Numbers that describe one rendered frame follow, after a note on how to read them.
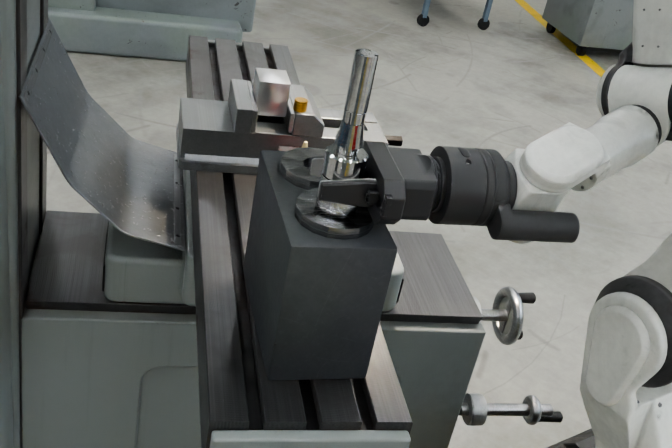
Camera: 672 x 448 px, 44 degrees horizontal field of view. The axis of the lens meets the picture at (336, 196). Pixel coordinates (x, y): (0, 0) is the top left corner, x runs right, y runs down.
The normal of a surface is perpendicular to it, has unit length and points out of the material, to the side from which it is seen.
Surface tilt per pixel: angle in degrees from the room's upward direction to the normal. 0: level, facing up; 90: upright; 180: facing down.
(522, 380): 0
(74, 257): 0
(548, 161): 21
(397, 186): 45
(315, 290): 90
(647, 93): 77
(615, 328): 90
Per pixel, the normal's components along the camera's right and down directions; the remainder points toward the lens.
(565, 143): 0.22, -0.62
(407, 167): 0.17, -0.86
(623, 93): -0.76, -0.05
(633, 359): -0.83, 0.14
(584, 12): -0.95, -0.02
